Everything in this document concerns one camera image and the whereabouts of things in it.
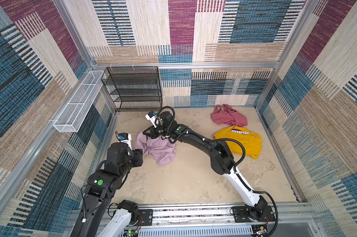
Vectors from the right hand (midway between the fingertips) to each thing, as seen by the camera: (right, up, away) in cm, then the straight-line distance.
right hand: (144, 133), depth 87 cm
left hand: (+2, -6, -18) cm, 19 cm away
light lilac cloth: (+10, -11, +6) cm, 16 cm away
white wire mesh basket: (-30, +10, -16) cm, 36 cm away
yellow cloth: (+67, -6, +9) cm, 68 cm away
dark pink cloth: (+54, +12, +23) cm, 60 cm away
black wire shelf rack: (-13, +31, +22) cm, 40 cm away
